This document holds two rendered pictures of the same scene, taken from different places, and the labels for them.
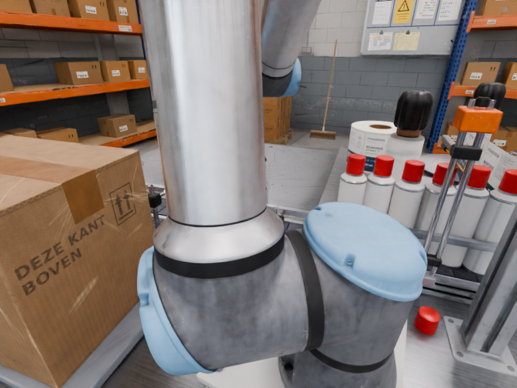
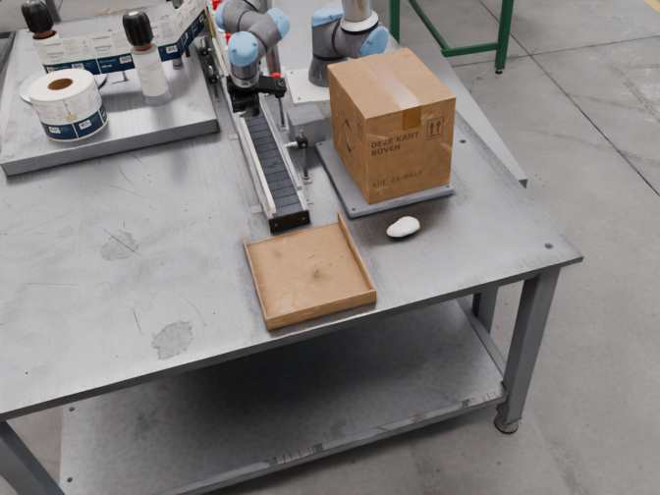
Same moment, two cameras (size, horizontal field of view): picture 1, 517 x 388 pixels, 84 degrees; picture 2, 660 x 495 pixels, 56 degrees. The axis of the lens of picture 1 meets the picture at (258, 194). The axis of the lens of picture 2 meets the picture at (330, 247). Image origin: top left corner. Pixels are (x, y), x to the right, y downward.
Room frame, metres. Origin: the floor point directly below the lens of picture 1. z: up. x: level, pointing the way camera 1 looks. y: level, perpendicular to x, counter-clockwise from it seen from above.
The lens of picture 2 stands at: (1.33, 1.49, 1.91)
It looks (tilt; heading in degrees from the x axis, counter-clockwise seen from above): 43 degrees down; 237
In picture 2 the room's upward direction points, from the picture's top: 5 degrees counter-clockwise
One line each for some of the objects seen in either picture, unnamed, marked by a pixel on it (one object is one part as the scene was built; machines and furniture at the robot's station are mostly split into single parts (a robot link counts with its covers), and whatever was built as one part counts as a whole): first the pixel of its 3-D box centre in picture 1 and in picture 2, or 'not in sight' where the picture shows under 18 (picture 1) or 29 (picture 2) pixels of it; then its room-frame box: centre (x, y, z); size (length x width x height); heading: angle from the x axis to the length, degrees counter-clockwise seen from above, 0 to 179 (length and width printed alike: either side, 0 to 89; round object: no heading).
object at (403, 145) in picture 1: (404, 148); (146, 58); (0.76, -0.40, 1.03); 0.09 x 0.09 x 0.30
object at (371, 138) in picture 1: (376, 145); (69, 104); (1.03, -0.44, 0.95); 0.20 x 0.20 x 0.14
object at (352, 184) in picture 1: (349, 202); not in sight; (0.53, -0.19, 0.98); 0.05 x 0.05 x 0.20
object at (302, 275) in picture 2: not in sight; (305, 265); (0.81, 0.56, 0.85); 0.30 x 0.26 x 0.04; 70
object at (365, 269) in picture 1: (348, 275); (331, 29); (0.23, -0.10, 1.05); 0.13 x 0.12 x 0.14; 102
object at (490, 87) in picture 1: (477, 127); (47, 43); (0.97, -0.74, 1.04); 0.09 x 0.09 x 0.29
